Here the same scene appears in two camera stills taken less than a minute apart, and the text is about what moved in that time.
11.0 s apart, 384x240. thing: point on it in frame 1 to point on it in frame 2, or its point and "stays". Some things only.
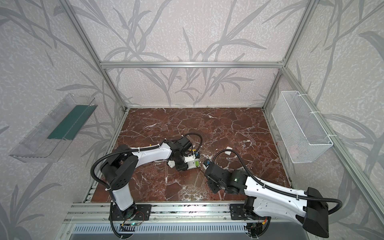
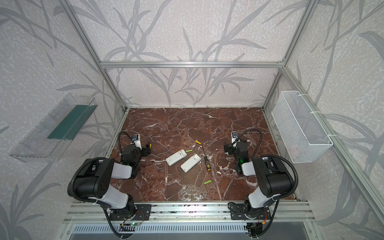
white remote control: x=192 y=162 stays
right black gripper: x=212 y=183 to x=229 y=148
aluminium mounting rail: x=99 y=213 stays
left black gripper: x=182 y=165 to x=144 y=151
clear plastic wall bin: x=48 y=141 stays
